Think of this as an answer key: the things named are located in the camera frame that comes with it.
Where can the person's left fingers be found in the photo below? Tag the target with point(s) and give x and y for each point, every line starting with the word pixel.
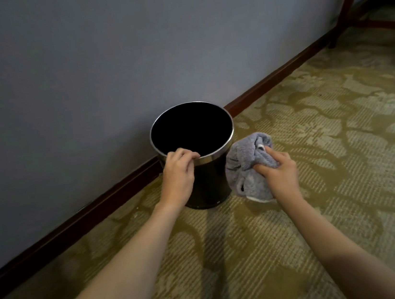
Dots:
pixel 183 155

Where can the person's left forearm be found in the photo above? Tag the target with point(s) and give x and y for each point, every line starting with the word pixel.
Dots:
pixel 123 273

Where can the person's left hand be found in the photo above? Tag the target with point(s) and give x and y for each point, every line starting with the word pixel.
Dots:
pixel 178 179

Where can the person's right thumb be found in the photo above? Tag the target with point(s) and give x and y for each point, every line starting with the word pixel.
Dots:
pixel 266 171

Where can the person's right forearm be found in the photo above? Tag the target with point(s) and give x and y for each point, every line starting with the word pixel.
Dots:
pixel 338 252

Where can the black round waste bin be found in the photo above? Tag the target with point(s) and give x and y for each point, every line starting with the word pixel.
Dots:
pixel 196 144

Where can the person's right hand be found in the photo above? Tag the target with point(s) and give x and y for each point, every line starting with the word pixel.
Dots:
pixel 282 176

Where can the grey cleaning cloth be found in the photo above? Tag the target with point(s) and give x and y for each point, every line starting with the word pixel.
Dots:
pixel 246 163

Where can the dark red wooden baseboard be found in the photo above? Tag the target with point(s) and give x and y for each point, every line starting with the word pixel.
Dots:
pixel 151 182

